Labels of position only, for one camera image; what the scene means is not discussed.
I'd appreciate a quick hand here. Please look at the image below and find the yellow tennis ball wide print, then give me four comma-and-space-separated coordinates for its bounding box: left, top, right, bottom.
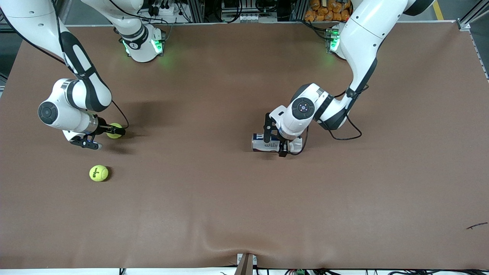
107, 123, 124, 139

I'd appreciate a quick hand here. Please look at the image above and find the Wilson tennis ball can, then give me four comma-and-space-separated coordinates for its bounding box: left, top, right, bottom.
251, 133, 303, 154

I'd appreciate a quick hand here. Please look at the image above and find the yellow tennis ball Wilson logo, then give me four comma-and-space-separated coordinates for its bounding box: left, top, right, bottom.
89, 165, 109, 182

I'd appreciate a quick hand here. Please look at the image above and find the brown table mat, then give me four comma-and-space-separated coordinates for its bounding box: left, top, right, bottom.
0, 21, 489, 270

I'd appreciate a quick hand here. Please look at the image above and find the white power strip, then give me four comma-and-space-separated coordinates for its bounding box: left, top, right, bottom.
238, 13, 268, 23

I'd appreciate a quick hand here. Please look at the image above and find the orange bag pile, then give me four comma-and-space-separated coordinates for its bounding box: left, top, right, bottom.
304, 0, 350, 22

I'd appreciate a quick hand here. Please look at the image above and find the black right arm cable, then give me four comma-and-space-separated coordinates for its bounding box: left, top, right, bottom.
0, 0, 130, 129

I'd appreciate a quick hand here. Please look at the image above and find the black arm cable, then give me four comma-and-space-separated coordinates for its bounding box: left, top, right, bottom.
0, 0, 130, 129
317, 85, 363, 141

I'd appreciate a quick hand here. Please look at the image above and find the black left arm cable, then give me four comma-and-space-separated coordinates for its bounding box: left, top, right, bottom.
317, 85, 363, 141

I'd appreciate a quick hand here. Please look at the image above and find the brown camera mount bracket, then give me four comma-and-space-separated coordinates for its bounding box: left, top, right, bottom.
235, 253, 257, 275

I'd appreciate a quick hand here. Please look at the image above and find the aluminium frame post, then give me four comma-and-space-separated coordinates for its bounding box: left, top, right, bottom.
189, 0, 205, 23
290, 0, 306, 22

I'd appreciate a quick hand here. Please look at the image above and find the aluminium frame corner rail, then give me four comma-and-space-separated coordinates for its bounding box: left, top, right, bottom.
458, 0, 489, 81

